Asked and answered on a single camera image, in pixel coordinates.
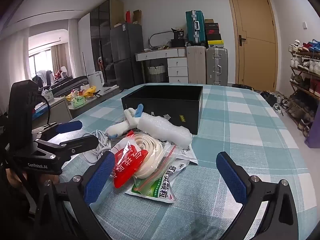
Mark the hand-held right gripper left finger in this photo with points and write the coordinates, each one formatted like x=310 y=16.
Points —
x=100 y=177

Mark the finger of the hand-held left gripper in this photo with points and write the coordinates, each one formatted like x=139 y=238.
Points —
x=82 y=142
x=68 y=126

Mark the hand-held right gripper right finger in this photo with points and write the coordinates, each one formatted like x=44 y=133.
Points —
x=232 y=177

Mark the red snack packet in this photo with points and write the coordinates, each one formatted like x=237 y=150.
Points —
x=125 y=165

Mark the green white medicine packet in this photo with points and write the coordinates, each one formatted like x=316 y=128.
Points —
x=162 y=187

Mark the black cardboard box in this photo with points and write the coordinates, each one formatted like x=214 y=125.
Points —
x=185 y=115

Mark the white bubble wrap roll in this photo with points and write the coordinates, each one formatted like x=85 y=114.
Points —
x=162 y=130

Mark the person's left hand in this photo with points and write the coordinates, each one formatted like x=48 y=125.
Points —
x=13 y=178

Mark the grey low cabinet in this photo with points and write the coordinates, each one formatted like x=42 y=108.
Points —
x=60 y=111

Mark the pile of colourful bags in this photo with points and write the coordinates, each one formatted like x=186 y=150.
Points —
x=80 y=100

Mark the white green tissue box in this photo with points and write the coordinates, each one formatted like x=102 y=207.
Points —
x=47 y=95

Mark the dark sofa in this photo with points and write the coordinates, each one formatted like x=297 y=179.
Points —
x=70 y=83

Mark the hanging clothes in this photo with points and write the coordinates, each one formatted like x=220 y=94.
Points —
x=45 y=76

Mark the white printed packet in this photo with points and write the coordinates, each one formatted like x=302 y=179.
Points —
x=186 y=153

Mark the white kettle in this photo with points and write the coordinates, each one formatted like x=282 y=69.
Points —
x=96 y=81

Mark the checked teal tablecloth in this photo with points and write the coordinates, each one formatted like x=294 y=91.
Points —
x=237 y=120

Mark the brown curtain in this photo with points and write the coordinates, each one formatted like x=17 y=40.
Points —
x=58 y=57

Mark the group of loose shoes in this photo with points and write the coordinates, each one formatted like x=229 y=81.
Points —
x=268 y=96

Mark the dark tall cabinet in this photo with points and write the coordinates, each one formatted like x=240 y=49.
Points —
x=100 y=42

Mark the purple bag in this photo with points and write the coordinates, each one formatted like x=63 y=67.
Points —
x=313 y=138

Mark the grey refrigerator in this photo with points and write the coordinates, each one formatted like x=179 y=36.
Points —
x=126 y=50

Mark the woven storage basket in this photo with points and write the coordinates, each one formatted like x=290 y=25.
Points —
x=156 y=72

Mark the silver suitcase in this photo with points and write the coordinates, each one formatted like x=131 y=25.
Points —
x=216 y=65

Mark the beige suitcase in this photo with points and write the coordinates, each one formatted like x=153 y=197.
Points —
x=196 y=65

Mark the white desk with drawers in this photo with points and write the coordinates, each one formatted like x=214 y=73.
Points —
x=177 y=70

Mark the wooden shoe rack with shoes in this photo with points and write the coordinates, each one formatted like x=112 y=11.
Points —
x=302 y=80

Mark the tall cardboard box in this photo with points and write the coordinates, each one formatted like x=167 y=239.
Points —
x=117 y=12

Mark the red bottle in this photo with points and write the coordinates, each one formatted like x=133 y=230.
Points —
x=128 y=17

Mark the oval metal-framed mirror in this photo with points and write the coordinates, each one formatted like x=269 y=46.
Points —
x=161 y=39

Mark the brown paper box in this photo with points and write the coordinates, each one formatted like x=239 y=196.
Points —
x=137 y=17

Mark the wooden door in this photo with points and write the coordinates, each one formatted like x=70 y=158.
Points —
x=252 y=42

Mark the black bag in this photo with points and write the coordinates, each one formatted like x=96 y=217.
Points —
x=178 y=33

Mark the black shoe box red logo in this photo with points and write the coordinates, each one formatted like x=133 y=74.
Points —
x=213 y=31

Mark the teal suitcase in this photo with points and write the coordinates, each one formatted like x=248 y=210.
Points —
x=195 y=27

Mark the tan shoe box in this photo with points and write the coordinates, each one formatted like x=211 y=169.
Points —
x=209 y=20

